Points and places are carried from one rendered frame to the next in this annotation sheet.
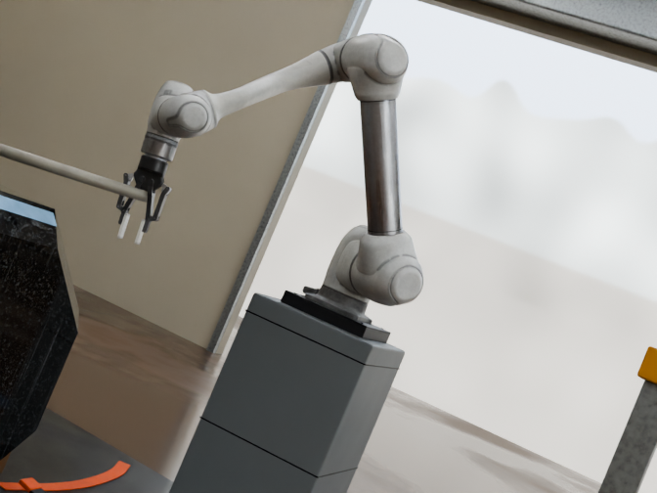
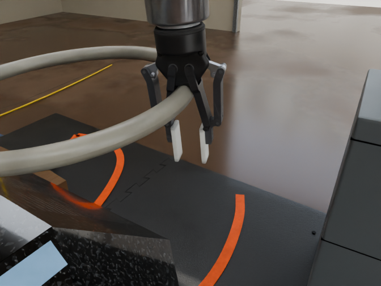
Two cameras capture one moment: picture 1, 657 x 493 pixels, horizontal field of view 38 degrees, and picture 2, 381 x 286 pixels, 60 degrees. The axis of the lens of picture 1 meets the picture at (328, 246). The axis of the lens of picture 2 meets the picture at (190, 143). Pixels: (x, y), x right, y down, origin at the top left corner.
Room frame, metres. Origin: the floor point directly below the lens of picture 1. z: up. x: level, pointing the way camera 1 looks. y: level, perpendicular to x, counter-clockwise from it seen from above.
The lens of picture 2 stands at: (2.07, 0.43, 1.14)
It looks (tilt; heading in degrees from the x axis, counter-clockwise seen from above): 31 degrees down; 8
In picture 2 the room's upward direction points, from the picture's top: straight up
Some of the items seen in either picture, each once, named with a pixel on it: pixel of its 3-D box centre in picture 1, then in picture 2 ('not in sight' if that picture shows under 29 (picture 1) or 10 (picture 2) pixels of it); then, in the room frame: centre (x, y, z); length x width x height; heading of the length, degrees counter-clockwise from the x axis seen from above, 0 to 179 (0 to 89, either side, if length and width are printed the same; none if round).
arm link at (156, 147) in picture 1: (158, 148); (176, 2); (2.55, 0.52, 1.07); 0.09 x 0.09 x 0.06
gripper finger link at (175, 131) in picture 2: (123, 226); (176, 141); (2.56, 0.53, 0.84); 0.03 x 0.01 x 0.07; 175
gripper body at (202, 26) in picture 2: (150, 174); (181, 54); (2.56, 0.52, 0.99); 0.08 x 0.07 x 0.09; 85
